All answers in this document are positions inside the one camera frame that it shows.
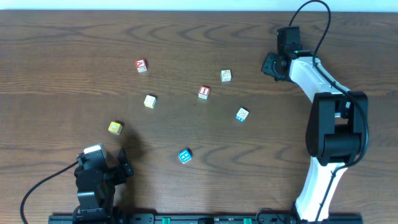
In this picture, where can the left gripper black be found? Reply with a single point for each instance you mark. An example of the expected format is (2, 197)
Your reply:
(116, 173)

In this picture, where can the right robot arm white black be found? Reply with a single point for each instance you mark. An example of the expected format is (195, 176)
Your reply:
(336, 130)

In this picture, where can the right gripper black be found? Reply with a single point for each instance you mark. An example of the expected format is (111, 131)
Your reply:
(270, 66)

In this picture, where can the red letter A block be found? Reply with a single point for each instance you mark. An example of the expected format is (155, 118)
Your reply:
(141, 65)

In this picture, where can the white block blue edge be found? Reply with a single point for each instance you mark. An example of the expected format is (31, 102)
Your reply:
(242, 114)

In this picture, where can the blue letter H block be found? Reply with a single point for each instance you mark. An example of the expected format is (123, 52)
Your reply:
(185, 156)

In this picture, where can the white picture block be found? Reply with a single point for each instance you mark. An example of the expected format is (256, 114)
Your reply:
(225, 75)

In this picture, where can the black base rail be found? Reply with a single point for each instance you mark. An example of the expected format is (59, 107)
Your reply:
(264, 218)

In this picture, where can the yellow block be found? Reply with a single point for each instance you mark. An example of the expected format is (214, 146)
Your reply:
(115, 127)

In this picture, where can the red letter I block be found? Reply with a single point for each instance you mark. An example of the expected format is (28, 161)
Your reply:
(204, 92)

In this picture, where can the cream plain block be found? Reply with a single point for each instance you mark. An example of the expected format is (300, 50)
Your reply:
(150, 101)

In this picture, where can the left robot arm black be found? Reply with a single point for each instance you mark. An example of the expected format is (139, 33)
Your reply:
(97, 209)

